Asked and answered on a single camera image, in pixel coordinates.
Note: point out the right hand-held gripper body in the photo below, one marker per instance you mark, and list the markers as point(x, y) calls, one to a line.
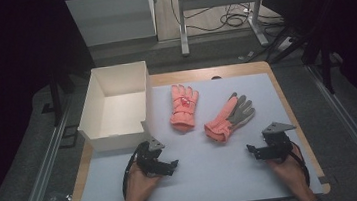
point(278, 147)

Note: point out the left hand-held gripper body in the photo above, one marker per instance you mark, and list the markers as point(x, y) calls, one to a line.
point(147, 157)

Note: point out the pink glove with grey palm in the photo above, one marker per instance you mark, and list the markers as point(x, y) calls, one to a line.
point(222, 122)

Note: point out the pink glove with red label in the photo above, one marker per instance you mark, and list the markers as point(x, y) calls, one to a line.
point(183, 113)

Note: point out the white cardboard box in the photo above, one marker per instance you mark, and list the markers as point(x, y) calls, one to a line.
point(122, 109)

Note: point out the person's left hand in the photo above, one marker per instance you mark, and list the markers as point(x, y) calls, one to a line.
point(138, 188)

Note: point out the person's right hand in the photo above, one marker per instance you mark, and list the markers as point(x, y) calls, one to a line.
point(293, 175)

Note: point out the pale blue table mat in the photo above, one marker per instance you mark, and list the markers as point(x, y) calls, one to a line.
point(207, 174)

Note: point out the black metal stand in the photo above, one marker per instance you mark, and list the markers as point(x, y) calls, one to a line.
point(326, 65)
point(55, 100)

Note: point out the white power strip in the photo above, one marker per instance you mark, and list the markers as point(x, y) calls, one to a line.
point(284, 44)

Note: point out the white cabinet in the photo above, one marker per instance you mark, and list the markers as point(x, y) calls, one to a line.
point(110, 17)

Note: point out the aluminium rail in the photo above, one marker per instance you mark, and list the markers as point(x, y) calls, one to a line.
point(44, 168)
point(353, 129)

